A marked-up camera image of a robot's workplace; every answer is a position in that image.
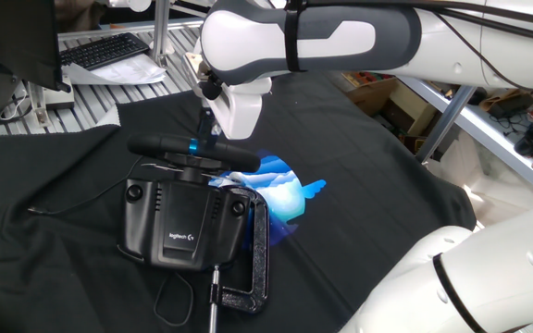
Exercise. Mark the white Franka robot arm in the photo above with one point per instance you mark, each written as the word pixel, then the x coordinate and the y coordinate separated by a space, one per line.
pixel 502 277

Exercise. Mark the person in brown top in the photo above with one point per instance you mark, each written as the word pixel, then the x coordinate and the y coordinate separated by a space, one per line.
pixel 77 14

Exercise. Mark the black cloth with blue print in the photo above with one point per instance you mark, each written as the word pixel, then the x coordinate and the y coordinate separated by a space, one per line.
pixel 363 185

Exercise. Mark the white paper sheets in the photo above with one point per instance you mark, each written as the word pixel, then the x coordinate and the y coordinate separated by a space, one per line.
pixel 127 71

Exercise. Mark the black racing steering wheel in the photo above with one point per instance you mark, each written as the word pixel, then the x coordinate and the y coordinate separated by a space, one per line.
pixel 155 144

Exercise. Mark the black Logitech wheel base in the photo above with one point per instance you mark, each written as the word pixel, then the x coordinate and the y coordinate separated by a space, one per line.
pixel 183 217

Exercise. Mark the black power adapter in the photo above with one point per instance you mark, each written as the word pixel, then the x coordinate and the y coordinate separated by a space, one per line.
pixel 509 106

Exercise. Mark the small aluminium bracket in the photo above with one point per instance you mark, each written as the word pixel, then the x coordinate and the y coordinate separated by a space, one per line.
pixel 40 113

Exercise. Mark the black monitor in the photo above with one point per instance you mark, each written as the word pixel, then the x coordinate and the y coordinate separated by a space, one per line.
pixel 12 37

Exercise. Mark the aluminium rail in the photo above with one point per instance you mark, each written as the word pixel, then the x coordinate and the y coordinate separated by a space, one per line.
pixel 127 26

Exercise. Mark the wooden tray of coloured blocks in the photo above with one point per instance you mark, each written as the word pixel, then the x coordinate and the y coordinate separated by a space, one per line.
pixel 366 79

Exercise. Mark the aluminium upright post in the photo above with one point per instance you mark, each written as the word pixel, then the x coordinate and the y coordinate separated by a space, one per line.
pixel 160 28

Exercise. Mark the cream cardboard box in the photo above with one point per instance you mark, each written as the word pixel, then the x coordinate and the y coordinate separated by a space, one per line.
pixel 410 108

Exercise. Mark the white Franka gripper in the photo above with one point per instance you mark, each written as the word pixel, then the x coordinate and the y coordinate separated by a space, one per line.
pixel 243 113

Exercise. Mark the silver depth camera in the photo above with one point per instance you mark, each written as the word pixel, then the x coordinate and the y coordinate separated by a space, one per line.
pixel 194 65

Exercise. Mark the black computer keyboard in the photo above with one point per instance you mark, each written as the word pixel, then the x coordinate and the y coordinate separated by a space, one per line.
pixel 104 51

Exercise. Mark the brown cardboard box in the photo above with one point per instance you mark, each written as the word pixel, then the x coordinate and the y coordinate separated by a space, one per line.
pixel 368 97

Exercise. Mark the grey metal shelf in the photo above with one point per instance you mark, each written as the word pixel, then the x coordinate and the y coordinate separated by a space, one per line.
pixel 479 127

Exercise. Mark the black metal C-clamp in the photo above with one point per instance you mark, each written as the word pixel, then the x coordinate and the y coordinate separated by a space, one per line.
pixel 261 240

